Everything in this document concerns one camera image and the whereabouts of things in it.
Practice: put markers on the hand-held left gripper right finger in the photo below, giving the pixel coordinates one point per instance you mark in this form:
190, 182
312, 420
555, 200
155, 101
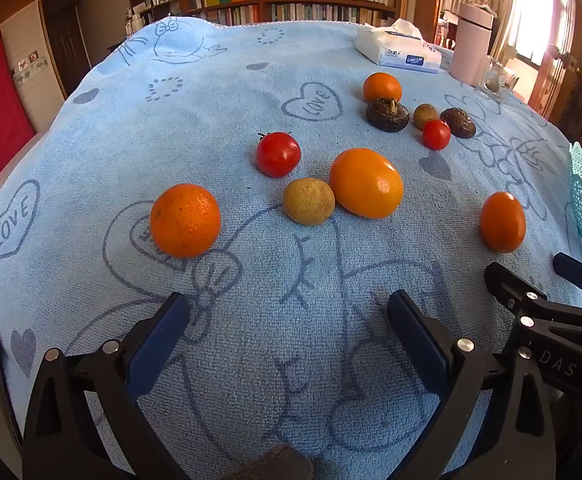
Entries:
416, 340

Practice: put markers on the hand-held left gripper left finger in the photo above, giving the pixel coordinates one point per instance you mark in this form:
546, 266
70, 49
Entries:
163, 340

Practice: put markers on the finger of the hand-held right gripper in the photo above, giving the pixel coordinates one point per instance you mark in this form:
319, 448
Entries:
508, 285
578, 272

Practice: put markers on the small oval orange kumquat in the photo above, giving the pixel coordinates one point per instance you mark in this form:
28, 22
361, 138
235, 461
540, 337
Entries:
503, 221

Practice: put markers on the large rough-skinned mandarin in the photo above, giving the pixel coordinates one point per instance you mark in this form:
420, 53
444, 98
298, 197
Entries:
185, 220

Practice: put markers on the large smooth orange tomato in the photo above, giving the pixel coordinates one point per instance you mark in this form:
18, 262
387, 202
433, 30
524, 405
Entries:
366, 183

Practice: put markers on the small red cherry tomato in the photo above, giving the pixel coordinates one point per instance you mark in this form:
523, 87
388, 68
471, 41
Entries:
436, 134

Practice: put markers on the large brown longan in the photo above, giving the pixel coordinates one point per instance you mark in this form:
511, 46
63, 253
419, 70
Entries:
309, 201

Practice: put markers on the small brown longan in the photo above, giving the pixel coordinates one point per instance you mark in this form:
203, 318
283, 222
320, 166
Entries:
424, 115

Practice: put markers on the dark water chestnut with sprout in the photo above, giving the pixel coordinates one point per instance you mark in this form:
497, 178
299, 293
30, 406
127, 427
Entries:
387, 115

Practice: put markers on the large red tomato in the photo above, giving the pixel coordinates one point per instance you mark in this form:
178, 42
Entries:
278, 154

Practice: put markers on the round orange mandarin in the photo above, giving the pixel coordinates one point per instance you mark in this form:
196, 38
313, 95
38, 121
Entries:
382, 85

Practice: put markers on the light blue printed towel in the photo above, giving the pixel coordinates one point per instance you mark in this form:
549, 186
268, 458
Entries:
251, 310

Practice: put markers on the brown fuzzy object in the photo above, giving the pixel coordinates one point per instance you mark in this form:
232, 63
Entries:
271, 462

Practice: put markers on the clear drinking glass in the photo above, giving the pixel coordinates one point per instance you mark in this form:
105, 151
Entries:
496, 82

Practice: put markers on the wooden door with round knob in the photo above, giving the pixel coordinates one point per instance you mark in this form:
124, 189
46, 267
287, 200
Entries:
563, 67

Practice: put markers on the pink insulated bottle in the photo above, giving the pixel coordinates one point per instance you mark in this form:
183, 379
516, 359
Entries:
471, 42

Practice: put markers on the white tissue pack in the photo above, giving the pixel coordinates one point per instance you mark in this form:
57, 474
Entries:
396, 45

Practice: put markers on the window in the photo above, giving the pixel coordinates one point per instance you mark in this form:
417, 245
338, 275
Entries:
533, 10

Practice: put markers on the dark wooden door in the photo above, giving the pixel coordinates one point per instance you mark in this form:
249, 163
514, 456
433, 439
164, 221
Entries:
66, 45

